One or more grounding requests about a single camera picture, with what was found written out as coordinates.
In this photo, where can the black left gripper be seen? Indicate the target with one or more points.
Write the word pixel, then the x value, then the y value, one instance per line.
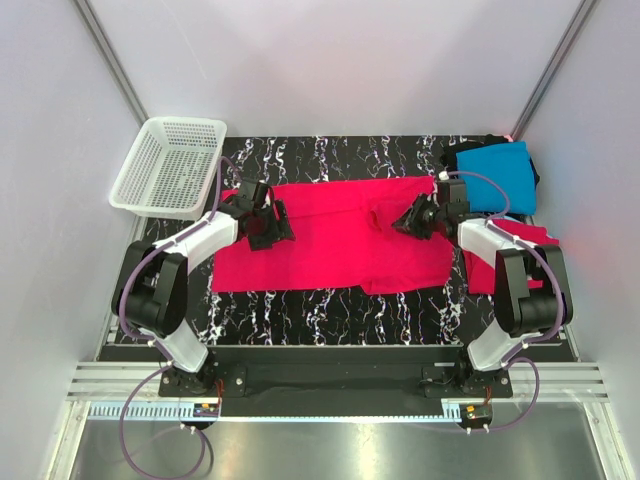
pixel 270 225

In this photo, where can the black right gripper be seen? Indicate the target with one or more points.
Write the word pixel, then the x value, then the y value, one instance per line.
pixel 420 218

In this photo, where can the red t shirt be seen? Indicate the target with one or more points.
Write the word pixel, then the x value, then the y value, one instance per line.
pixel 343 238
pixel 480 243

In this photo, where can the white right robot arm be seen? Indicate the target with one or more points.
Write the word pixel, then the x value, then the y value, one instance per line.
pixel 532 298

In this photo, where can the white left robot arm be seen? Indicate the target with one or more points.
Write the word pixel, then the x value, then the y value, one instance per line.
pixel 151 295

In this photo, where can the folded black t shirt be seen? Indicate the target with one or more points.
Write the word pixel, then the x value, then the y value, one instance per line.
pixel 450 155

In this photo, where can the folded red t shirt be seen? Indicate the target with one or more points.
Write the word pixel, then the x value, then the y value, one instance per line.
pixel 480 243

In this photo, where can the folded blue t shirt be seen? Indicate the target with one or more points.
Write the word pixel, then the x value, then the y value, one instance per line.
pixel 500 175

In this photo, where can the white plastic basket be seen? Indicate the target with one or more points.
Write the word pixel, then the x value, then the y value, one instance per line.
pixel 169 169

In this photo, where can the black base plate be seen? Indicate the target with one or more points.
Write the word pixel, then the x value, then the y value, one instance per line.
pixel 356 381

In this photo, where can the aluminium frame rail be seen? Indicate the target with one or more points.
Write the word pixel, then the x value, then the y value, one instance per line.
pixel 104 388

